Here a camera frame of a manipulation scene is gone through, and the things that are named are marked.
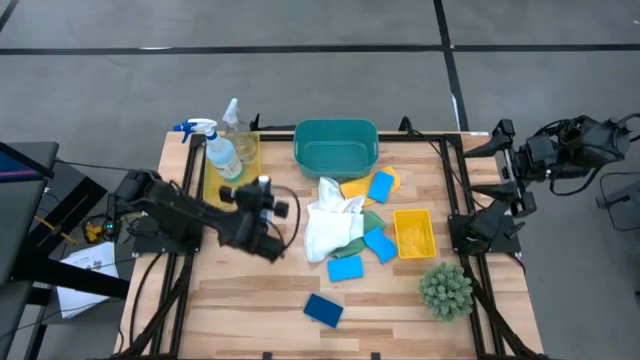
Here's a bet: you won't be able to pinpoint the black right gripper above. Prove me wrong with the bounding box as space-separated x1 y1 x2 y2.
463 118 539 219

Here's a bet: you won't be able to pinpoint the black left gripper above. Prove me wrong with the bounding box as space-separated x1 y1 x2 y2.
218 182 291 225

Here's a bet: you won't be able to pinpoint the white cloth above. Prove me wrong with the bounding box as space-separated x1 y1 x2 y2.
303 175 367 264

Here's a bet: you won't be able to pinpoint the yellow cloth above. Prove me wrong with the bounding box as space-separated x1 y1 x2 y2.
339 165 402 208

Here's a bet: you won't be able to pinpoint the light blue rectangular sponge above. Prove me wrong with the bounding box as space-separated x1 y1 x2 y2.
367 170 396 205
326 255 365 283

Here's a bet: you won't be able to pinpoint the green cloth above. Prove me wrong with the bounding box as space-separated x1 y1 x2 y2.
329 209 389 260

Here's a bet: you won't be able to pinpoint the dark blue scrub sponge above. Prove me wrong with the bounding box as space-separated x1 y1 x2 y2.
302 292 345 330

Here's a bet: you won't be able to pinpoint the light blue wavy sponge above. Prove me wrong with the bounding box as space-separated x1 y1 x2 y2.
362 226 399 265

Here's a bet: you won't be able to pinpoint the yellow translucent plastic tray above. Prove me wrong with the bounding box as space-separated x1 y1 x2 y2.
202 130 263 212

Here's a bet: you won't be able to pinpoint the white spray bottle blue trigger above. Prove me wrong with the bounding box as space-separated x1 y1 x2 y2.
172 117 245 182

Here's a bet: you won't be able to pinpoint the clear spray bottle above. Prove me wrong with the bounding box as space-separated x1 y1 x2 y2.
221 97 260 165

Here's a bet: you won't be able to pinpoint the teal plastic bin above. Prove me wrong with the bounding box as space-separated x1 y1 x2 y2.
292 118 380 182

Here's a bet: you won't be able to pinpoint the yellow mesh plastic basket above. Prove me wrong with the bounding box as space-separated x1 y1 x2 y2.
392 208 438 260

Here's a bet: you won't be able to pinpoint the artificial green plant in pot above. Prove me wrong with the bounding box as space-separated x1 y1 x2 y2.
417 262 475 323

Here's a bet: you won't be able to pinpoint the white paper sheets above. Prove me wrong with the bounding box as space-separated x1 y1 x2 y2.
55 241 121 320

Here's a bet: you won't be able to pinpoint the dark side table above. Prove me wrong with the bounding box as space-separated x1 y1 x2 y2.
0 141 132 360

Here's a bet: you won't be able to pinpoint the right wrist camera housing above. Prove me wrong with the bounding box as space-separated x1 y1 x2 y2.
519 134 557 174

